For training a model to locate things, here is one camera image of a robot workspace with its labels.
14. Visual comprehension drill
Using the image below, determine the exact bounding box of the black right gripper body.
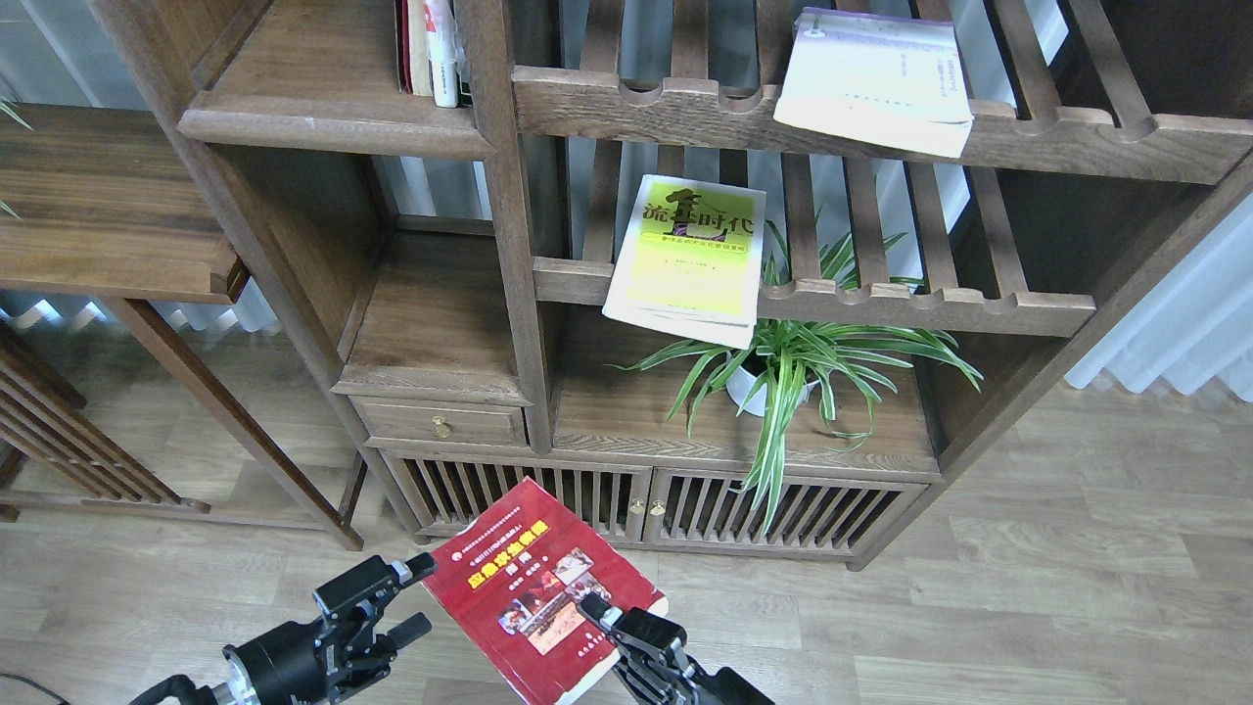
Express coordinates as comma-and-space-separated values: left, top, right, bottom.
613, 641, 773, 704

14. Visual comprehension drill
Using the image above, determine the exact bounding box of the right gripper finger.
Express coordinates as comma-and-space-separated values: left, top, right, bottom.
578, 592, 689, 667

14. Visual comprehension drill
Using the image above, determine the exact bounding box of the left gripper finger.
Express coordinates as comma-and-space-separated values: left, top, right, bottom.
313, 552, 439, 625
377, 614, 434, 652

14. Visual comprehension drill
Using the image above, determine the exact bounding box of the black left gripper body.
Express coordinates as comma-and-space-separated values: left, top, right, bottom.
221, 609, 393, 704

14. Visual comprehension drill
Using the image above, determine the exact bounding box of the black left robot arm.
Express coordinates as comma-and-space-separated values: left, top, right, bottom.
133, 552, 436, 704

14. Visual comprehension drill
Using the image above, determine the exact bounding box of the brass drawer knob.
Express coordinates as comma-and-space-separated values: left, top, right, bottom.
431, 414, 452, 440

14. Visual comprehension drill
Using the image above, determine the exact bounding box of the white plant pot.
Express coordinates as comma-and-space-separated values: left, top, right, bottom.
725, 354, 768, 418

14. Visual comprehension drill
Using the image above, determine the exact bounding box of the spider plant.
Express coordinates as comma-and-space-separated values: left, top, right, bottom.
611, 212, 986, 535

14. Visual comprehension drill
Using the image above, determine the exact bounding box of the dark wooden bookshelf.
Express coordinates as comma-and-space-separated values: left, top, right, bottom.
91, 1, 1250, 570

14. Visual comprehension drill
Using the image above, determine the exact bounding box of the yellow green book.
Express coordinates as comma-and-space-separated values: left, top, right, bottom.
601, 174, 766, 349

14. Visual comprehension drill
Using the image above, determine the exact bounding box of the wooden side table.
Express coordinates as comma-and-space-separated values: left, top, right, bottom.
1, 104, 365, 550

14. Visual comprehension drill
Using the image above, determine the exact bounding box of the upright white book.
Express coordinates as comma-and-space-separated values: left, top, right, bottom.
424, 0, 460, 108

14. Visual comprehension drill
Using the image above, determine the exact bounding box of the white purple book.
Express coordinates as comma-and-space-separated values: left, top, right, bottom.
773, 6, 974, 158

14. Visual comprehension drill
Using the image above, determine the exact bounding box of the white curtain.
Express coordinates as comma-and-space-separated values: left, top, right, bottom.
1065, 198, 1252, 402

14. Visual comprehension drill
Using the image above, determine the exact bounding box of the black floor cable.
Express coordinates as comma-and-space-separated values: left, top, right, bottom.
0, 672, 70, 705

